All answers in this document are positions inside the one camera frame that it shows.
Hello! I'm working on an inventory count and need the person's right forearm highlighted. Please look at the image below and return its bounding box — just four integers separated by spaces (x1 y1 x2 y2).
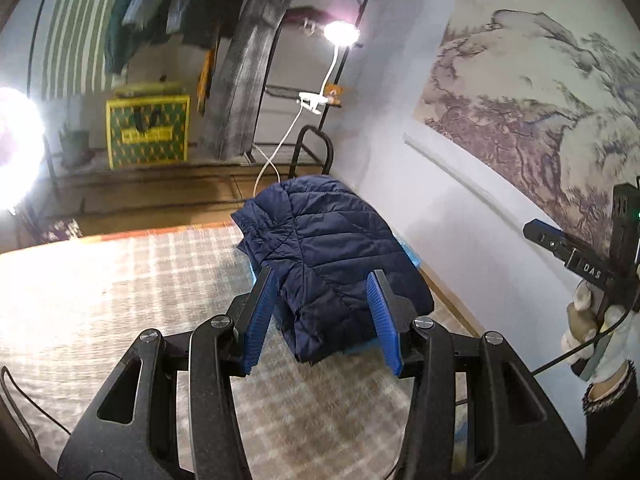
581 360 640 468

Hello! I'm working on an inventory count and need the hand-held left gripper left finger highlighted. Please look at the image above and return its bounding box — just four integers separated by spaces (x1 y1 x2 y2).
57 265 279 480

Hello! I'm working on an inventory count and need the landscape wall poster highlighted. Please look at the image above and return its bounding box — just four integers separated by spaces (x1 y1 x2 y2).
414 0 640 261

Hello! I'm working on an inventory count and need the navy puffer jacket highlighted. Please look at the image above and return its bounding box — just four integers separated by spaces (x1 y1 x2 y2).
231 175 435 365

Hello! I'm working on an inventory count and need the black metal clothes rack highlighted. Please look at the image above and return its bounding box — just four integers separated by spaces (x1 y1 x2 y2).
245 0 391 181

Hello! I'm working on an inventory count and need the person's right hand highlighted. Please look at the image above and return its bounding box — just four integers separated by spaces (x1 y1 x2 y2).
561 280 640 377

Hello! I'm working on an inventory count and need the green striped wall cloth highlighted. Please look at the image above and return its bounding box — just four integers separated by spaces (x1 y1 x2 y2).
40 0 136 101

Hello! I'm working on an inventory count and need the bright ring light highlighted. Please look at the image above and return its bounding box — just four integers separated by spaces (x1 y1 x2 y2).
0 87 46 211

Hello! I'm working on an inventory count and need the black braided cable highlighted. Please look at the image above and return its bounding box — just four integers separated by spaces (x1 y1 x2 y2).
0 365 71 456

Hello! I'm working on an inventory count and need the yellow green storage bag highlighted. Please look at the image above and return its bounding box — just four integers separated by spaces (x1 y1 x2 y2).
105 94 192 170

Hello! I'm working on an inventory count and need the white lamp cable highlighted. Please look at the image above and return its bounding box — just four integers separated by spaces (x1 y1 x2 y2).
253 107 306 200

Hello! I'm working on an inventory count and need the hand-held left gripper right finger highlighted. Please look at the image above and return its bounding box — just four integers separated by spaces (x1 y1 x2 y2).
366 269 586 480

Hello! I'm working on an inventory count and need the beige plaid blanket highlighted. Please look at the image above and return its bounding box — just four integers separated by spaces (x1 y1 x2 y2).
0 222 476 480

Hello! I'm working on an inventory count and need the orange hanging garment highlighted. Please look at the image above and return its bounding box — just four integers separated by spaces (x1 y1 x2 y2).
196 49 217 115

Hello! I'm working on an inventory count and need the white clip lamp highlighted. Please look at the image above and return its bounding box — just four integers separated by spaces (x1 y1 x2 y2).
298 20 362 113

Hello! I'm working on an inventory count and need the purple patterned cloth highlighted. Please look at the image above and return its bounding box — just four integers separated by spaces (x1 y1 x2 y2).
46 219 84 242

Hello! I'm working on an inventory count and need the dark green pot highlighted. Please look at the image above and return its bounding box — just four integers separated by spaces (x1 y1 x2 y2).
59 125 91 168

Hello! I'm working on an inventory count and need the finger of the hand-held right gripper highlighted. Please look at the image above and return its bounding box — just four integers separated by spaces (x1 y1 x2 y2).
522 219 614 287

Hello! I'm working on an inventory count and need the dark green hanging garment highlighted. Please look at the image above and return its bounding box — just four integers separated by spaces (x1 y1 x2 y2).
102 0 173 75

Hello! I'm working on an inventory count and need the light blue cloth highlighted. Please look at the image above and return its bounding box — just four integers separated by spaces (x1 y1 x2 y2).
247 237 425 361

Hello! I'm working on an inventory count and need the black metal bed rail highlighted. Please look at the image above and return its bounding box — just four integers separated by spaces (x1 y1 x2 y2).
289 127 335 181

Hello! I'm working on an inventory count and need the grey hanging garment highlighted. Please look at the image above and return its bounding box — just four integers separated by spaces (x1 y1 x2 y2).
202 0 307 161

